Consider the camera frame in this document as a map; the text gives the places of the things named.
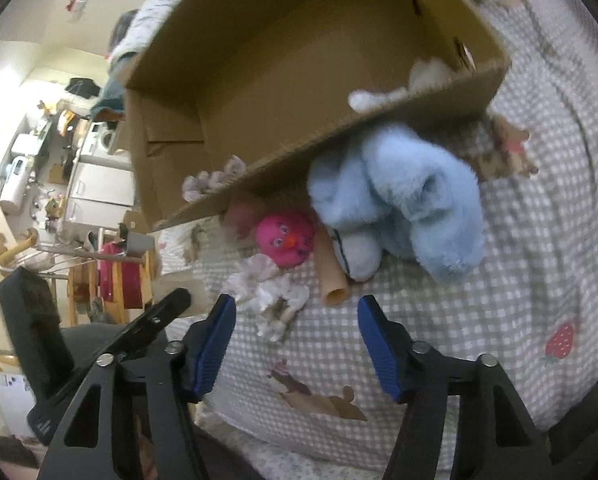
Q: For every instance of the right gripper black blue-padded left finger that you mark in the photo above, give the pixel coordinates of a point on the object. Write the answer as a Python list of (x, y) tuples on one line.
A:
[(98, 438)]

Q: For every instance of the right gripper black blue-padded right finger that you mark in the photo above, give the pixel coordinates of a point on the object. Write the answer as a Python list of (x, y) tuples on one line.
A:
[(495, 435)]

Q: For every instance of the white fluffy scrunchie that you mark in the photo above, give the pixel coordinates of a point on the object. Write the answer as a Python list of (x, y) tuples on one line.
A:
[(271, 294)]

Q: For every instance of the beige tube sock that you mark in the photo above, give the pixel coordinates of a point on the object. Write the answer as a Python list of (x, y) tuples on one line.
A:
[(333, 283)]

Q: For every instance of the light blue plush toy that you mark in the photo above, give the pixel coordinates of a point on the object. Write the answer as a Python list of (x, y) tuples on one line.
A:
[(386, 191)]

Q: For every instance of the red cloth on rack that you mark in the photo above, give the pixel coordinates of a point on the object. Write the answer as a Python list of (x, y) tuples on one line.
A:
[(130, 283)]

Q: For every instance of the checkered printed bed quilt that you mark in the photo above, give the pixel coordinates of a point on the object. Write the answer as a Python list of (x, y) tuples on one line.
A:
[(311, 407)]

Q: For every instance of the pink round plush toy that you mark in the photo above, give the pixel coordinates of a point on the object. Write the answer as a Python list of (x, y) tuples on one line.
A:
[(286, 238)]

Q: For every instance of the mauve fluffy scrunchie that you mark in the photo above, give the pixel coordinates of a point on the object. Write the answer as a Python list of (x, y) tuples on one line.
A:
[(195, 187)]

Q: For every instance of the white cabinet drawers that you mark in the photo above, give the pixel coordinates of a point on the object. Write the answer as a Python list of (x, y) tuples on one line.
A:
[(98, 198)]

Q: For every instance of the white washing machine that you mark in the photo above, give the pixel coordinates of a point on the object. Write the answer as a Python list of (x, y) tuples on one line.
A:
[(100, 142)]

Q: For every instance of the teal pillow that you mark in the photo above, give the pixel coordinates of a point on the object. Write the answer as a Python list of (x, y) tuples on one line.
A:
[(109, 107)]

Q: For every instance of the brown cardboard box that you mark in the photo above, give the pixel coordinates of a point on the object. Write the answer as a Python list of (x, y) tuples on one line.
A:
[(269, 80)]

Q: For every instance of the white sock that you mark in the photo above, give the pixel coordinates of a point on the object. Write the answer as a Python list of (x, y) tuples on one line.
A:
[(424, 75)]

